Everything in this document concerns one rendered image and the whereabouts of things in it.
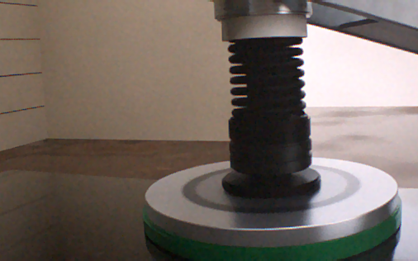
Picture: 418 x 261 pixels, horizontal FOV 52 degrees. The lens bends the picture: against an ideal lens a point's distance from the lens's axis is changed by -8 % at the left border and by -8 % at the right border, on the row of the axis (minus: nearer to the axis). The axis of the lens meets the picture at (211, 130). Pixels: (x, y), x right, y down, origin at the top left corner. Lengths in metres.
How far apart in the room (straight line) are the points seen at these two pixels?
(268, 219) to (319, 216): 0.03
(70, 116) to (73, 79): 0.53
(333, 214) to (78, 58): 6.28
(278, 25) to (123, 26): 5.75
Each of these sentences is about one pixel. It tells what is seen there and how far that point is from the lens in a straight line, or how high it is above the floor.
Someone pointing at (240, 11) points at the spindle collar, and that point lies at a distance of 0.34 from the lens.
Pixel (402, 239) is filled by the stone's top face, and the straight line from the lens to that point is 0.35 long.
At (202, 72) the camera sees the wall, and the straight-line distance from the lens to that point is 5.54.
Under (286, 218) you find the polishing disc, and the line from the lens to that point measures 0.31.
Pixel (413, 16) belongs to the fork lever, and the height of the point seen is 0.98.
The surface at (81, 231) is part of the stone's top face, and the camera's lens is 0.39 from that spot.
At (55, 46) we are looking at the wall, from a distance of 6.80.
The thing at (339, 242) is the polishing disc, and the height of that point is 0.84.
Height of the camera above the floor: 0.96
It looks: 9 degrees down
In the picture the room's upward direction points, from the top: 3 degrees counter-clockwise
